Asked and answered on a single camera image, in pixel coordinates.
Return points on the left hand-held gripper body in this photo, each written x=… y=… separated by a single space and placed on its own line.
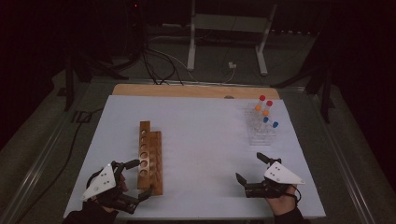
x=99 y=183

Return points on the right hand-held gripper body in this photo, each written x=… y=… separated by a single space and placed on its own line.
x=281 y=174

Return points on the wooden test tube rack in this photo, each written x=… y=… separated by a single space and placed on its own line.
x=150 y=161

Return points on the blue cap test tube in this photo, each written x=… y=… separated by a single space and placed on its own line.
x=275 y=124
x=265 y=119

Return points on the orange cap test tube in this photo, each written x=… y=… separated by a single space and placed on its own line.
x=258 y=108
x=265 y=113

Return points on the red cap test tube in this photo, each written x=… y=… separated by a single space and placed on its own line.
x=269 y=103
x=262 y=98

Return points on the person's left hand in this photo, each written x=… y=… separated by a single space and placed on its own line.
x=123 y=184

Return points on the person's right hand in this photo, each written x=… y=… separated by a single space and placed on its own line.
x=281 y=203

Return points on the white table sheet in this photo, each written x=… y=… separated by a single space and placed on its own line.
x=202 y=155

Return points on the black stand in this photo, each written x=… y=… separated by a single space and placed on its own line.
x=326 y=99
x=69 y=90

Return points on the white plug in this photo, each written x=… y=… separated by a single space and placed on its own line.
x=232 y=65

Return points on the white metal stand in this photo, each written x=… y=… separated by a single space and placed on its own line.
x=191 y=46

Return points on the metal frame rail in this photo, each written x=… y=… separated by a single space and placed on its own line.
x=345 y=168
x=37 y=171

